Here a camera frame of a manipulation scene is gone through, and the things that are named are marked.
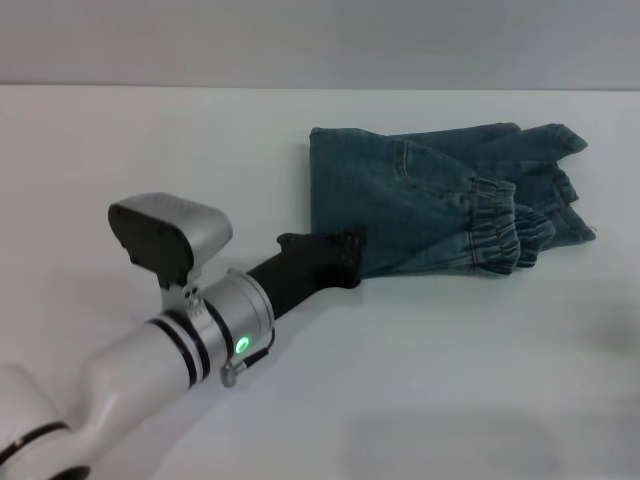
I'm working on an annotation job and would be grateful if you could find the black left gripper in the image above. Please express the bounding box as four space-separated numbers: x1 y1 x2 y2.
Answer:
247 225 369 321

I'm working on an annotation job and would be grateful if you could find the blue denim shorts basketball print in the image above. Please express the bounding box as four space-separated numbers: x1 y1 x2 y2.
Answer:
305 122 599 280

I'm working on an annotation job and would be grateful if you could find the left arm cable connector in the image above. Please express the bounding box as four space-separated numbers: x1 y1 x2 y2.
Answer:
219 327 277 387

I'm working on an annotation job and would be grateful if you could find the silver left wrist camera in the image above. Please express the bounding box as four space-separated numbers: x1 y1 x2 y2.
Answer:
107 192 232 290

